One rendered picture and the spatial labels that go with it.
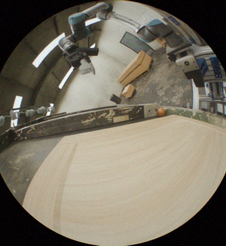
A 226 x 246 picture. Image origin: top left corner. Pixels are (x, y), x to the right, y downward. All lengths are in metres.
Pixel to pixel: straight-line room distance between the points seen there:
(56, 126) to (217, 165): 0.48
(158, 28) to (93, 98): 5.14
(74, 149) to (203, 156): 0.23
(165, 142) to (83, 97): 5.31
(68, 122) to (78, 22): 0.48
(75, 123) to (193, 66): 0.70
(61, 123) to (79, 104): 4.98
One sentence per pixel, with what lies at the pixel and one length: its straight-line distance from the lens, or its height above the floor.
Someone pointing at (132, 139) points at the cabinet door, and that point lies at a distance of 0.15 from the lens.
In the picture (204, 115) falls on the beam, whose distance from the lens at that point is 0.37.
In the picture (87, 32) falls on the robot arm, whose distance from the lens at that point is 0.54.
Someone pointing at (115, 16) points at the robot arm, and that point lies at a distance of 0.77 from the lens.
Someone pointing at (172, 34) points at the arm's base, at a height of 1.11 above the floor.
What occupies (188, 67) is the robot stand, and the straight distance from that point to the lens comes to 0.57.
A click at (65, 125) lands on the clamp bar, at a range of 0.35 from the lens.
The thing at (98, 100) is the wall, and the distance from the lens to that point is 5.29.
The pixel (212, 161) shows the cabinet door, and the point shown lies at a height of 1.08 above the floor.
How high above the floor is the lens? 1.23
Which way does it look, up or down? 18 degrees down
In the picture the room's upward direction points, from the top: 65 degrees counter-clockwise
